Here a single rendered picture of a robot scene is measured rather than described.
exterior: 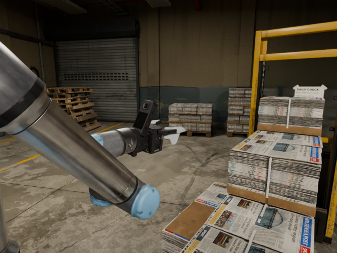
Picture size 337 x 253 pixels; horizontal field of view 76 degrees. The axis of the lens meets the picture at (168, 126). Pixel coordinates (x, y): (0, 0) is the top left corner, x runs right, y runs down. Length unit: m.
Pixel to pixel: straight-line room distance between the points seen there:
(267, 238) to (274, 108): 0.93
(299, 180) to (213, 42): 6.79
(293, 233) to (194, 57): 6.93
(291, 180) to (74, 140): 0.92
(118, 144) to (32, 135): 0.28
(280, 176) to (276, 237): 0.26
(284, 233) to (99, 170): 0.77
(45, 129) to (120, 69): 7.92
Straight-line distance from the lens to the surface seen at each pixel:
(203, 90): 7.51
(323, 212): 2.32
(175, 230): 1.31
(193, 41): 7.68
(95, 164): 0.40
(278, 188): 1.12
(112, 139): 0.58
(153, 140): 0.68
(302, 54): 2.17
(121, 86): 8.22
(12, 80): 0.33
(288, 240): 0.98
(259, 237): 0.96
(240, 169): 1.13
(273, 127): 1.65
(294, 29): 2.21
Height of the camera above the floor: 1.38
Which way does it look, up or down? 11 degrees down
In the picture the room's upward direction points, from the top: straight up
